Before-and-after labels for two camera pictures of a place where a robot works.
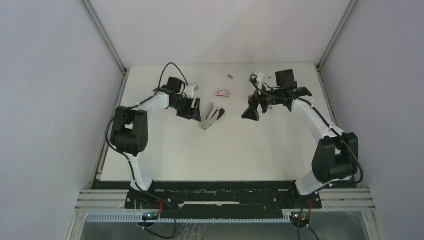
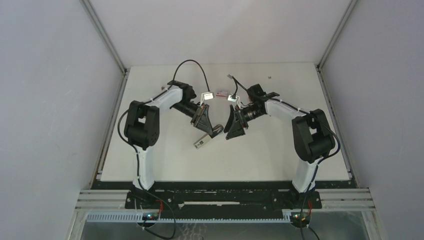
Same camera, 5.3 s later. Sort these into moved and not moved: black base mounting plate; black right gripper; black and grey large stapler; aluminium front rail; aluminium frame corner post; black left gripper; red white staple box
Moved: black and grey large stapler; black left gripper; black right gripper
Not moved: aluminium frame corner post; black base mounting plate; aluminium front rail; red white staple box
